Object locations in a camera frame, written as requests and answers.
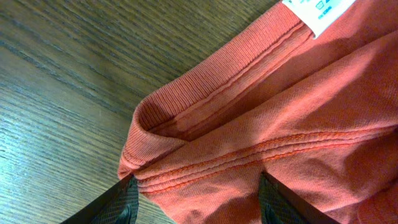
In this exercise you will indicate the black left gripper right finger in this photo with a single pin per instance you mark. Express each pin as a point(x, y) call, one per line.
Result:
point(280, 205)

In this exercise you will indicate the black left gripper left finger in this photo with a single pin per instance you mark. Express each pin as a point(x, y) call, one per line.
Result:
point(118, 205)

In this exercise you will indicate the orange soccer t-shirt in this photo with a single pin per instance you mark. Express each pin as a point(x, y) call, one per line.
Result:
point(317, 113)

